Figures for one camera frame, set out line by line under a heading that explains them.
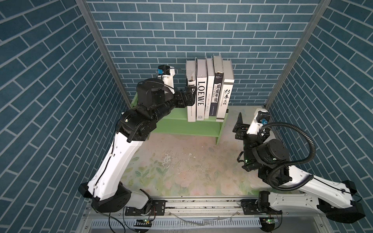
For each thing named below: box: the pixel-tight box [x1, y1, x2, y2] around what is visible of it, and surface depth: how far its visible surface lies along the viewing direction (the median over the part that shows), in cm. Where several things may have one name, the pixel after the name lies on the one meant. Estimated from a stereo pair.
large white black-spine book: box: [216, 59, 235, 123], surface depth 64 cm
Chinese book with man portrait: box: [209, 55, 224, 117], surface depth 66 cm
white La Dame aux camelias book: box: [203, 55, 215, 119], surface depth 64 cm
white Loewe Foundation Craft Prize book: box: [195, 56, 208, 121], surface depth 65 cm
